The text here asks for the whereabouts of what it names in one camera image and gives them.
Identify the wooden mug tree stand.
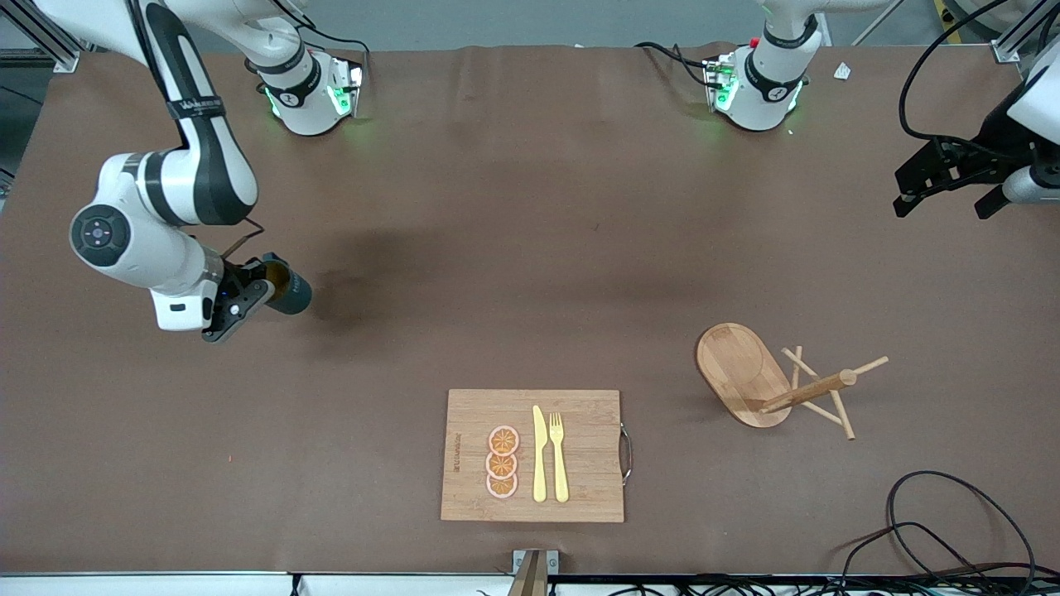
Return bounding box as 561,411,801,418
696,322,892,441

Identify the dark green cup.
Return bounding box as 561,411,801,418
263,258,314,316

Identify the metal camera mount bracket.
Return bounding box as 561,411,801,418
512,549,560,596

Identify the black right base cable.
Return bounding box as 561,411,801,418
273,0,371,84

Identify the aluminium frame profile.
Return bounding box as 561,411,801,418
991,0,1060,92
0,0,113,74

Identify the brown table cover sheet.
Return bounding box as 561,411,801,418
0,43,1060,577

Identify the bamboo cutting board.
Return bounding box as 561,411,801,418
440,389,634,524

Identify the yellow plastic fork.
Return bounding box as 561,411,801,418
549,412,571,504

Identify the black looped cable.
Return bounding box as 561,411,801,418
886,470,1038,593
832,521,995,593

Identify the black base cable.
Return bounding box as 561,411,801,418
636,41,715,88
273,0,371,84

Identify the black left base cable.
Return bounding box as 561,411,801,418
636,41,715,88

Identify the yellow plastic knife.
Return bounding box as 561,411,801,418
532,405,548,503

